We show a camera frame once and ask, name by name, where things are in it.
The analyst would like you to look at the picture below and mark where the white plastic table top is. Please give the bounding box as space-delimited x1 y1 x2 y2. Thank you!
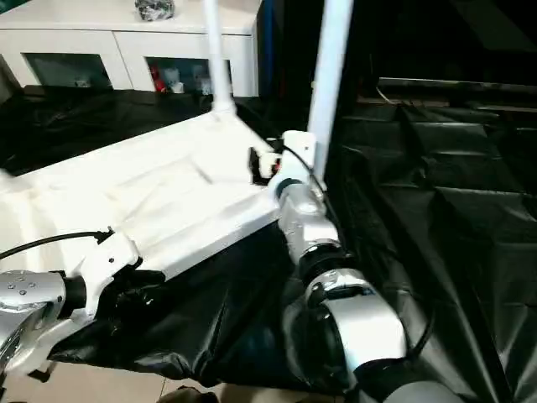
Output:
0 109 288 285

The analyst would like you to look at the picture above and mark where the dark robot left foot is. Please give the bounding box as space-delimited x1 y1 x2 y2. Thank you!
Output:
158 385 221 403

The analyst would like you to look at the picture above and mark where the black work mat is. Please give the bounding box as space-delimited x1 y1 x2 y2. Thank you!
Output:
0 82 537 400

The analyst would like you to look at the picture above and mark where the small grey bundle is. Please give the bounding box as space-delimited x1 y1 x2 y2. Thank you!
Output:
134 0 177 23

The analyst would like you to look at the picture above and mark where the white glass-door cabinet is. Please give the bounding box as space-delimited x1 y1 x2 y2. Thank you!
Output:
0 0 261 97

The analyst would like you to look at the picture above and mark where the black side table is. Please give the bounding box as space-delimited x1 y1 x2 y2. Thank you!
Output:
378 76 537 106

